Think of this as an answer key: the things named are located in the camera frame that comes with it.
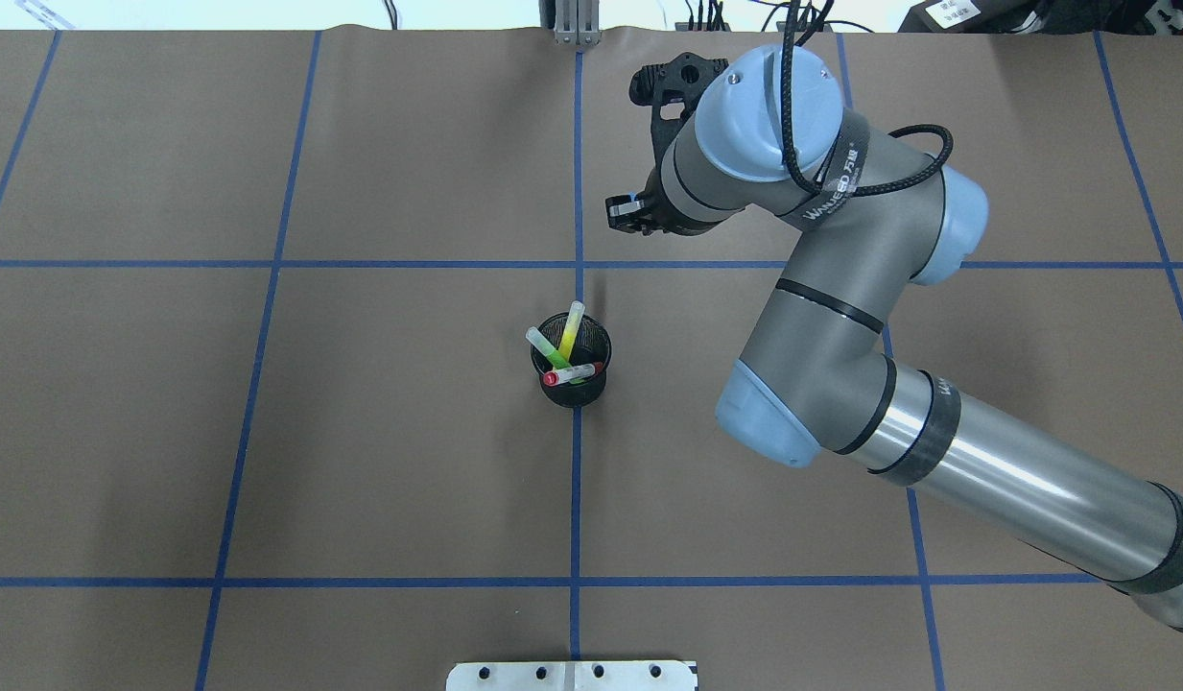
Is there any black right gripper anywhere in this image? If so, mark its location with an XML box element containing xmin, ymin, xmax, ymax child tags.
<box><xmin>605</xmin><ymin>169</ymin><xmax>698</xmax><ymax>237</ymax></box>

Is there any green highlighter pen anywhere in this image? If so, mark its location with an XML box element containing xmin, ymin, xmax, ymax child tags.
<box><xmin>525</xmin><ymin>327</ymin><xmax>573</xmax><ymax>372</ymax></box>

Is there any red white marker pen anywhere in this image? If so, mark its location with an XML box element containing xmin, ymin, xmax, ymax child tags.
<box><xmin>541</xmin><ymin>362</ymin><xmax>605</xmax><ymax>388</ymax></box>

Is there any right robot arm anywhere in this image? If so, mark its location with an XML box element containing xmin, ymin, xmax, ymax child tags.
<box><xmin>605</xmin><ymin>44</ymin><xmax>1183</xmax><ymax>633</ymax></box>

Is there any black mesh pen cup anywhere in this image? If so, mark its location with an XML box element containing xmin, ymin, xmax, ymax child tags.
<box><xmin>529</xmin><ymin>312</ymin><xmax>612</xmax><ymax>411</ymax></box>

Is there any yellow highlighter pen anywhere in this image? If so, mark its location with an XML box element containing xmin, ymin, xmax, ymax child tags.
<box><xmin>557</xmin><ymin>301</ymin><xmax>586</xmax><ymax>363</ymax></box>

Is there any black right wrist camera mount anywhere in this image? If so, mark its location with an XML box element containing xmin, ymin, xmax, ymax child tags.
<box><xmin>627</xmin><ymin>52</ymin><xmax>730</xmax><ymax>167</ymax></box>

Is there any aluminium frame post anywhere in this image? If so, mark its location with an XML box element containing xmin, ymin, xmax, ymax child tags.
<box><xmin>541</xmin><ymin>0</ymin><xmax>603</xmax><ymax>49</ymax></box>

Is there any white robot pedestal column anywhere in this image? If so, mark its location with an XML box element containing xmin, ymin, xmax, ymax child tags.
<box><xmin>445</xmin><ymin>659</ymin><xmax>700</xmax><ymax>690</ymax></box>

